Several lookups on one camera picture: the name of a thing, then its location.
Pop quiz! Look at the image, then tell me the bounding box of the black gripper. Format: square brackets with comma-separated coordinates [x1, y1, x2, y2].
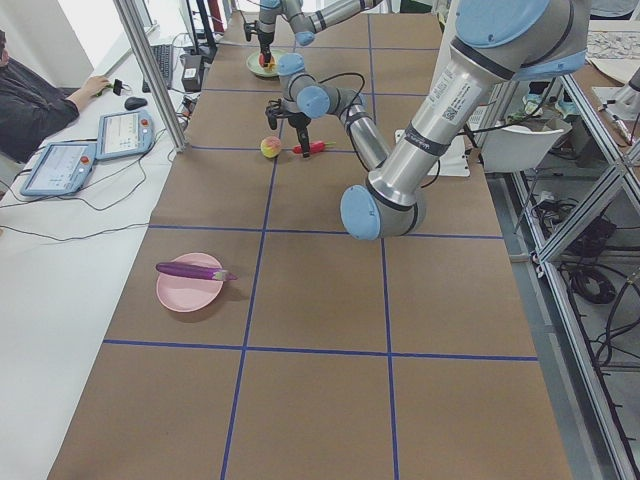
[265, 99, 311, 157]
[243, 20, 275, 63]

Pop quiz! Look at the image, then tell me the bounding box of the red pomegranate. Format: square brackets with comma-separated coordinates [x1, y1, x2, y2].
[258, 53, 276, 71]

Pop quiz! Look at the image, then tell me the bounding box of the red chili pepper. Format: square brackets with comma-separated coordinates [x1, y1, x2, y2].
[292, 140, 335, 154]

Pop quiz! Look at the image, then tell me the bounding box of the peach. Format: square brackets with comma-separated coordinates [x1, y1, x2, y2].
[260, 136, 282, 159]

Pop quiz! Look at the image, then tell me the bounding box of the purple eggplant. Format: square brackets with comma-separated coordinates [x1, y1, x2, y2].
[155, 262, 238, 282]

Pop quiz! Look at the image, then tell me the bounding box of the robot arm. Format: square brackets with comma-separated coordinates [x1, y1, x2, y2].
[265, 1, 591, 240]
[243, 0, 381, 67]

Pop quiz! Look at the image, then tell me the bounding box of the light green plate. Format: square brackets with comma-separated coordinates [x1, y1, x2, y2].
[246, 49, 287, 78]

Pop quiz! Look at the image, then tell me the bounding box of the black keyboard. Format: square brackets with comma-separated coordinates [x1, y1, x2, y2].
[151, 44, 174, 89]

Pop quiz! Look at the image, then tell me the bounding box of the black computer mouse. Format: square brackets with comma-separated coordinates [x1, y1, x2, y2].
[124, 97, 148, 111]

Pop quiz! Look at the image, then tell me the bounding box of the far teach pendant tablet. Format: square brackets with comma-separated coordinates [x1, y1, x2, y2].
[96, 109, 155, 161]

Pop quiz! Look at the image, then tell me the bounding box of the teach pendant tablet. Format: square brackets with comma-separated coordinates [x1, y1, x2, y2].
[20, 142, 96, 197]
[96, 109, 155, 161]

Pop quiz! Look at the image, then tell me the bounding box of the pink plate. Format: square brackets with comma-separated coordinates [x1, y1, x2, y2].
[156, 252, 224, 313]

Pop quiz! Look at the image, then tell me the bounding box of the white chair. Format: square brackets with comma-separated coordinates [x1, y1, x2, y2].
[481, 122, 572, 173]

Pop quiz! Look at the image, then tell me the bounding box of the brown paper table cover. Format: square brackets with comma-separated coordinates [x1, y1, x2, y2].
[50, 15, 571, 479]

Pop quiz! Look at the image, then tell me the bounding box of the near teach pendant tablet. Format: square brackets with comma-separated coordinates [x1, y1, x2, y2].
[20, 142, 96, 197]

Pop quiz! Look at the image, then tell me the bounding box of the seated person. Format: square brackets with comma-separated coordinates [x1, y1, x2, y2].
[1, 34, 111, 163]

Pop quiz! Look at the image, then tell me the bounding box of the aluminium frame post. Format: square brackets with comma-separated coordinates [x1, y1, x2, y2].
[113, 0, 187, 153]

